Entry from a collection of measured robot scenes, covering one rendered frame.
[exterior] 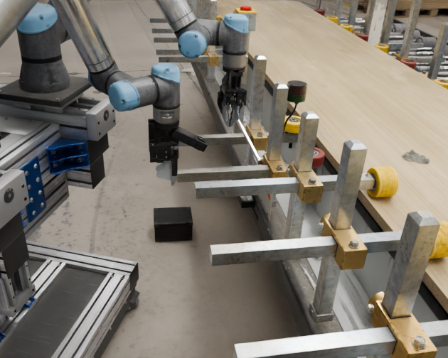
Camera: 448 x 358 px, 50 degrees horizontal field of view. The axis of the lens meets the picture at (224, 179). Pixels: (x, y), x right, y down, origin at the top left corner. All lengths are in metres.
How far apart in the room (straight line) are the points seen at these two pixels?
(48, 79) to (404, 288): 1.15
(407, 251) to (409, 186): 0.64
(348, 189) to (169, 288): 1.43
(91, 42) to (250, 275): 1.46
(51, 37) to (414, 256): 1.16
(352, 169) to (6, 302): 1.23
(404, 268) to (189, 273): 1.65
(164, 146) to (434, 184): 0.77
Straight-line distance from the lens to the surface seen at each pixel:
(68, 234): 2.67
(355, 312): 1.37
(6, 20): 1.03
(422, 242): 0.78
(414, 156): 1.57
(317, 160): 1.46
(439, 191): 1.43
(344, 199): 1.00
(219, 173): 1.42
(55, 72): 1.54
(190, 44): 1.35
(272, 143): 1.46
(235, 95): 1.53
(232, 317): 2.15
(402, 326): 0.86
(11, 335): 1.91
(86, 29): 1.26
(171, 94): 1.28
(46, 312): 1.95
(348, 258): 1.00
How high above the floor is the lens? 1.56
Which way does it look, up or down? 30 degrees down
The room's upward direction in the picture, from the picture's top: 3 degrees clockwise
